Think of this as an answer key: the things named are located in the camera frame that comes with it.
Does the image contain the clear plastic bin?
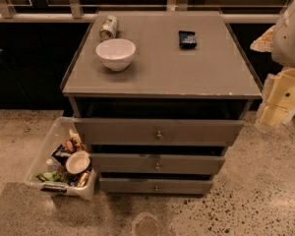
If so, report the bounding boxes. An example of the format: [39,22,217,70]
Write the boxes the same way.
[25,117,96,200]

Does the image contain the grey top drawer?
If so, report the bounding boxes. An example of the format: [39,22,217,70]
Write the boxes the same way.
[76,118,244,147]

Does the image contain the clear plastic bottle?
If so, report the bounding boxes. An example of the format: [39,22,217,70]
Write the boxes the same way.
[46,158,62,172]

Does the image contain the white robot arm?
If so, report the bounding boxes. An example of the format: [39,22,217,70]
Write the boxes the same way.
[250,0,295,130]

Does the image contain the white ceramic bowl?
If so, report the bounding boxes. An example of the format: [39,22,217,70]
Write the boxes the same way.
[95,38,136,72]

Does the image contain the white bowl in bin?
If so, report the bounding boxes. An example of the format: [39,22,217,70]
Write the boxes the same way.
[66,150,90,174]

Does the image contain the grey drawer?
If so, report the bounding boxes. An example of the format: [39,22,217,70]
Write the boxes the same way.
[99,178,213,195]
[90,153,225,175]
[76,118,244,147]

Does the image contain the metal window railing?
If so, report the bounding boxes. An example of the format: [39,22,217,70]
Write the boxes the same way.
[0,0,294,24]

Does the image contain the dark blue snack packet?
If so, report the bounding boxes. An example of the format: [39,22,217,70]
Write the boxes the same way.
[179,30,197,49]

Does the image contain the green white soda can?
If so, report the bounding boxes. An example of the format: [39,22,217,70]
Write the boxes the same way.
[99,15,119,40]

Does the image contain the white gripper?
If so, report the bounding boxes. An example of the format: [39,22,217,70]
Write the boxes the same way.
[250,27,295,127]

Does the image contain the grey middle drawer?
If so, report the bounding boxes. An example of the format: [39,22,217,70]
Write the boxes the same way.
[90,153,225,175]

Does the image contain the grey bottom drawer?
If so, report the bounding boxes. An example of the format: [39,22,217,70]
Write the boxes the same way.
[99,178,213,195]

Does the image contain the grey drawer cabinet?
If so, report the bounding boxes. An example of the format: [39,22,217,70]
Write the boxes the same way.
[62,11,261,181]

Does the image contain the green snack bag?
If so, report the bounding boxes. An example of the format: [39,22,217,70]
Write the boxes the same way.
[35,171,67,183]

